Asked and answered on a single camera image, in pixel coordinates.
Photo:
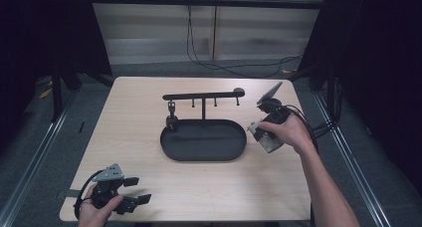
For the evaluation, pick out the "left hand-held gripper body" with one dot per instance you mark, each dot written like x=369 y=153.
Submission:
x=106 y=187

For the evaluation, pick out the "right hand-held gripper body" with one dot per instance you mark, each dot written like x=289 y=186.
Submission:
x=273 y=112

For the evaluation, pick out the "grey car key fob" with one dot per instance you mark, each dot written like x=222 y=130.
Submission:
x=171 y=122

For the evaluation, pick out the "black key rack with tray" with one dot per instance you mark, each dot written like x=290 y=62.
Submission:
x=202 y=140

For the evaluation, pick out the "person's right hand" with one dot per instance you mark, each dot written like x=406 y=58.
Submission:
x=293 y=132

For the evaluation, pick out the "person's left hand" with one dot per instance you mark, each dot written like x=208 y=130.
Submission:
x=94 y=215

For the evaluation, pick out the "black metal stand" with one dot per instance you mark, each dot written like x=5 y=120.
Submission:
x=57 y=97
x=330 y=97

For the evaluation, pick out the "yellow floor tape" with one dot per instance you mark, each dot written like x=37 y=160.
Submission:
x=44 y=93

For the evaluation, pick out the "black curtain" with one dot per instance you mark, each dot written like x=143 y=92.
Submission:
x=33 y=38
x=381 y=54

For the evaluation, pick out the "black horizontal bar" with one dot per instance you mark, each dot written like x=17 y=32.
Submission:
x=149 y=1

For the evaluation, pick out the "aluminium floor rail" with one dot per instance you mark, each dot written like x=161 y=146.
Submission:
x=354 y=174
x=31 y=172

